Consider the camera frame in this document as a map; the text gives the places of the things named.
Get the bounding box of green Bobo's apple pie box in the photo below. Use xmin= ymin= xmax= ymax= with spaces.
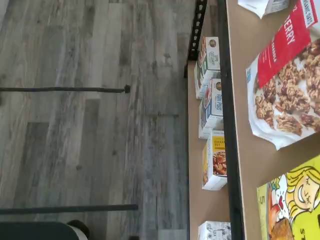
xmin=256 ymin=154 xmax=320 ymax=240

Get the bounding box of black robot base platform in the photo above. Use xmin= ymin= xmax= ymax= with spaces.
xmin=0 ymin=221 xmax=77 ymax=240

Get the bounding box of brown shelf board with boxes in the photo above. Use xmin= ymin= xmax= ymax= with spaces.
xmin=187 ymin=59 xmax=232 ymax=240

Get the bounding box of blue flax cereal box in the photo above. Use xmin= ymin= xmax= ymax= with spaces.
xmin=198 ymin=77 xmax=225 ymax=140

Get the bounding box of yellow banana nut granola box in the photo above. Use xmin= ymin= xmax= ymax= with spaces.
xmin=201 ymin=129 xmax=229 ymax=191

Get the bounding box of green oatmeal box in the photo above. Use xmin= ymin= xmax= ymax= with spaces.
xmin=194 ymin=36 xmax=221 ymax=100

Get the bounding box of brown shelf board with bags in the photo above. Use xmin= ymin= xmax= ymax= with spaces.
xmin=226 ymin=0 xmax=320 ymax=240

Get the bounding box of white floral print box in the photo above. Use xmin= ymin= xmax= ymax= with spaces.
xmin=198 ymin=221 xmax=232 ymax=240

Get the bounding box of black metal rod with foot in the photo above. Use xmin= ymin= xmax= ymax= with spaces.
xmin=0 ymin=84 xmax=132 ymax=95

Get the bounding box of cranberry pecan granola bag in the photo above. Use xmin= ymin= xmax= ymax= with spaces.
xmin=246 ymin=0 xmax=320 ymax=151

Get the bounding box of pumpkin cinnamon granola bag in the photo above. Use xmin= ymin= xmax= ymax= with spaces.
xmin=237 ymin=0 xmax=291 ymax=20

